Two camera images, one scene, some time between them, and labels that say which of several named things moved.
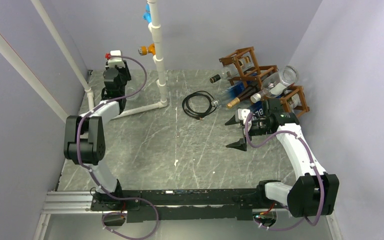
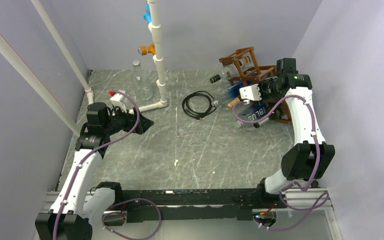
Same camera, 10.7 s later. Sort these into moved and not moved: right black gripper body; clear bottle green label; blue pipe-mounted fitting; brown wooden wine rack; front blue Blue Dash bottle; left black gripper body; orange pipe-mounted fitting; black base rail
Moved: clear bottle green label; left black gripper body; right black gripper body
Not moved: black base rail; orange pipe-mounted fitting; brown wooden wine rack; front blue Blue Dash bottle; blue pipe-mounted fitting
